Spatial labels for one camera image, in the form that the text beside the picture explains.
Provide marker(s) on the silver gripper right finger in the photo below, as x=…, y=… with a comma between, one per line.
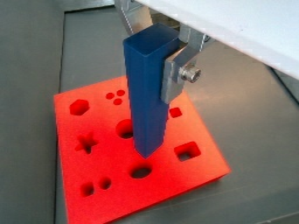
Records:
x=180, y=64

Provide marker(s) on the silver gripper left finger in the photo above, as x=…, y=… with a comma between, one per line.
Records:
x=133, y=14

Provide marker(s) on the blue rectangular bar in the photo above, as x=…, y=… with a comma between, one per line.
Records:
x=145, y=50

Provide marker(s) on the red foam shape board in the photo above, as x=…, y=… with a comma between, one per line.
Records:
x=109, y=181

